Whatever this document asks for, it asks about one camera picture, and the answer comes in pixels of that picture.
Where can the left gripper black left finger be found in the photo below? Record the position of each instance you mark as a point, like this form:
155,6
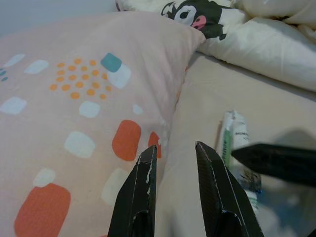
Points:
138,197

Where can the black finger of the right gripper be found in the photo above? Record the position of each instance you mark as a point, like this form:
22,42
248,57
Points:
284,163

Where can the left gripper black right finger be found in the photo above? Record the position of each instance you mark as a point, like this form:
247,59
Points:
227,202

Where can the white green plastic wrapper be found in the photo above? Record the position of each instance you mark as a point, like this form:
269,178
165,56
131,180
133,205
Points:
238,128

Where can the pink patterned pillow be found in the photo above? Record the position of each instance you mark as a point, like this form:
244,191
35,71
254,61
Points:
74,111

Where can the clear blue plastic packaging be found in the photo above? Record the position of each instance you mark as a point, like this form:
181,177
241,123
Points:
284,209

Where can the mattress with beige sheet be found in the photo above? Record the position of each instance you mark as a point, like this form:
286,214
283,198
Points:
209,98

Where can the cream cartoon print blanket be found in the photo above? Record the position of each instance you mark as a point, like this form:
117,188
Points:
259,44

